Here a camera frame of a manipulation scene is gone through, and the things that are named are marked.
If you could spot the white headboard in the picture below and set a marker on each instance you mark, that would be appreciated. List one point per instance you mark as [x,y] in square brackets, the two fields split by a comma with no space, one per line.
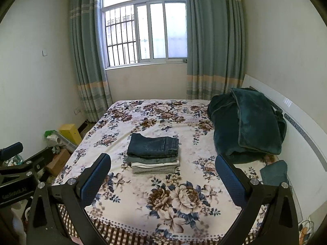
[304,151]

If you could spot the teal striped right curtain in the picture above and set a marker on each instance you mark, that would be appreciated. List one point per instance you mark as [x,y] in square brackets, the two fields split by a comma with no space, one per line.
[215,47]

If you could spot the cardboard box on floor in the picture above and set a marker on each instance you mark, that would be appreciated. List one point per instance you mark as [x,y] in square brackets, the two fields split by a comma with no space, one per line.
[58,162]

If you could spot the yellow box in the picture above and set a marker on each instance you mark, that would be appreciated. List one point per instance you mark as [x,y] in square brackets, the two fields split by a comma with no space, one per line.
[70,132]

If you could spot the dark blue denim jeans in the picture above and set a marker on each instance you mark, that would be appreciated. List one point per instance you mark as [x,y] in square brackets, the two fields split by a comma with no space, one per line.
[158,147]

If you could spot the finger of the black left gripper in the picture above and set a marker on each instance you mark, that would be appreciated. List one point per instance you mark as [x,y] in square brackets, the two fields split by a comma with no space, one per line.
[11,151]

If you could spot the floral bed blanket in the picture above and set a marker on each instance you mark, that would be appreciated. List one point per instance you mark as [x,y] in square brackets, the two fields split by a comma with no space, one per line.
[184,205]

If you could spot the folded beige pants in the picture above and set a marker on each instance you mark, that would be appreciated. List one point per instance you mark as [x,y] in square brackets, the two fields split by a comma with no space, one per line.
[154,169]

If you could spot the folded grey-blue pants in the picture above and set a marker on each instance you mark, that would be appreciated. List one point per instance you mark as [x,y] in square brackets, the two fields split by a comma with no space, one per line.
[152,160]

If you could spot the window with white frame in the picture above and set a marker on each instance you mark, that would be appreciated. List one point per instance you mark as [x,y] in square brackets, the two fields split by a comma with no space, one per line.
[144,31]

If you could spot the folded white garment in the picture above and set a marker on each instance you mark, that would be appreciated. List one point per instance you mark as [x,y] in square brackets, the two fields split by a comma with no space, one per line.
[157,165]

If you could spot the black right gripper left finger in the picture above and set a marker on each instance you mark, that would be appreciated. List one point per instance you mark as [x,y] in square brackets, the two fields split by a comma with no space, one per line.
[45,225]

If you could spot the teal pillow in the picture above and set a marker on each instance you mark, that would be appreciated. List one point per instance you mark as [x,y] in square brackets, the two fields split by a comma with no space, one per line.
[275,173]

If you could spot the teal striped left curtain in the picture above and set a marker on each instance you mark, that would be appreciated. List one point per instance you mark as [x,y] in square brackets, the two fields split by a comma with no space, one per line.
[86,45]

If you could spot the dark green plush blanket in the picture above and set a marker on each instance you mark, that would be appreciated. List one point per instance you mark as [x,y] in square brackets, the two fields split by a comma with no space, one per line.
[246,125]

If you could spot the teal striped curtain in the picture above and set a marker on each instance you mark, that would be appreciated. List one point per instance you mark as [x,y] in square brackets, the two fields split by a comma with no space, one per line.
[86,45]
[215,47]

